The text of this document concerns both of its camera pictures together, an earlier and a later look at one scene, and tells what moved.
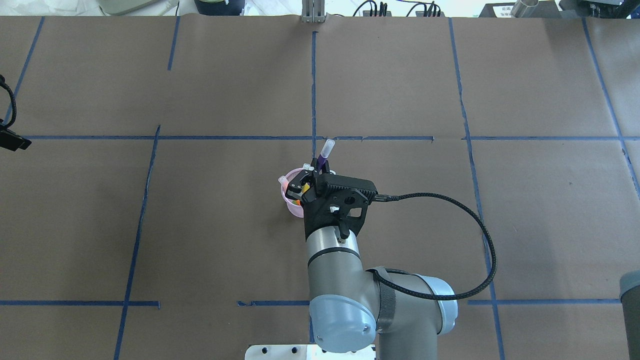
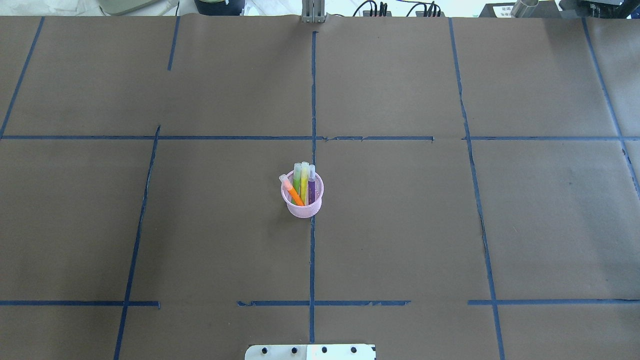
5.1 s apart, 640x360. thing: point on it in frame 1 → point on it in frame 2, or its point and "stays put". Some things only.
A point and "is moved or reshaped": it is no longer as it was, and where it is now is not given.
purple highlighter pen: x=328 y=146 is moved or reshaped
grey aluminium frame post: x=313 y=11 stays put
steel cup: x=524 y=8 stays put
